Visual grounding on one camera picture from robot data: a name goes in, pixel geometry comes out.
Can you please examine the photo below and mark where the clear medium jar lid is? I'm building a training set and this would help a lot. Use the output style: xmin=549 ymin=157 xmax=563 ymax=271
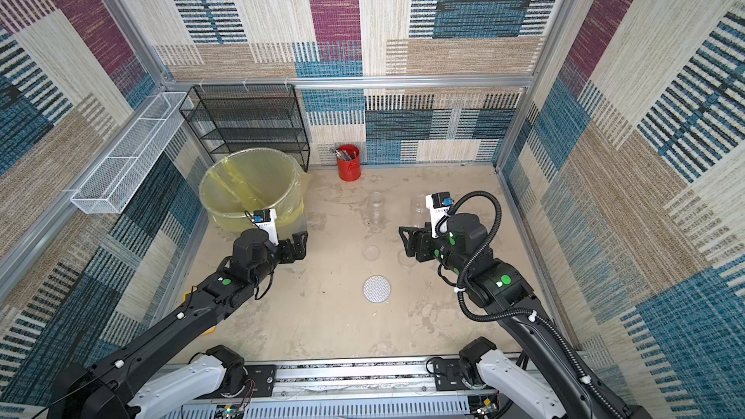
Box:
xmin=398 ymin=250 xmax=417 ymax=269

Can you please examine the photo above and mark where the small plastic jar with rice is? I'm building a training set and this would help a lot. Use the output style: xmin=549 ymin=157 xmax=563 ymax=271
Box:
xmin=368 ymin=192 xmax=386 ymax=227

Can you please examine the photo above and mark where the clear small jar lid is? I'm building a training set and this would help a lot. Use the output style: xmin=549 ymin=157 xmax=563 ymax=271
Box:
xmin=362 ymin=246 xmax=380 ymax=262

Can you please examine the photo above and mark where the patterned white jar lid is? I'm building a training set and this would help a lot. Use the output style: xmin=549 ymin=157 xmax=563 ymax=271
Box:
xmin=362 ymin=275 xmax=392 ymax=304

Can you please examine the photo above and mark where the grey bin with yellow bag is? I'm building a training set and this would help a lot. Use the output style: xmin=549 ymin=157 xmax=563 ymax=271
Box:
xmin=199 ymin=147 xmax=310 ymax=239

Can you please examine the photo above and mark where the medium plastic jar with rice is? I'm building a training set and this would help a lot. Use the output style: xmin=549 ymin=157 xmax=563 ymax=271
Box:
xmin=409 ymin=194 xmax=430 ymax=227

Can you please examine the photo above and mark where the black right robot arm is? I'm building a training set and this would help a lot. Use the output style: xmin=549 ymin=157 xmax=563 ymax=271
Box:
xmin=399 ymin=191 xmax=650 ymax=418

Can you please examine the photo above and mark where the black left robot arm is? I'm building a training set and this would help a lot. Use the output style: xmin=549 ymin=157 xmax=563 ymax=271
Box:
xmin=48 ymin=228 xmax=308 ymax=418

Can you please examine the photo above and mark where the red cup with utensils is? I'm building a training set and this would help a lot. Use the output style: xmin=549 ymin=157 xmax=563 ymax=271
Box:
xmin=330 ymin=145 xmax=362 ymax=182

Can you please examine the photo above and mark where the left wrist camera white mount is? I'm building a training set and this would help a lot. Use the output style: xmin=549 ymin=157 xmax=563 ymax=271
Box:
xmin=249 ymin=209 xmax=279 ymax=246

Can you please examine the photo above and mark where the aluminium mounting rail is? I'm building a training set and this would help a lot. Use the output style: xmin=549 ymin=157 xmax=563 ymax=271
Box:
xmin=98 ymin=350 xmax=612 ymax=419

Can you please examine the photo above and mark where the black wire shelf rack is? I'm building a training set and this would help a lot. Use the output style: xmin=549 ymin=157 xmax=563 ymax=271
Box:
xmin=180 ymin=83 xmax=310 ymax=170

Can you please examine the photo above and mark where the white mesh wall basket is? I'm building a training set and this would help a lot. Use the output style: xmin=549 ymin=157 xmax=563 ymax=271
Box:
xmin=70 ymin=92 xmax=186 ymax=215

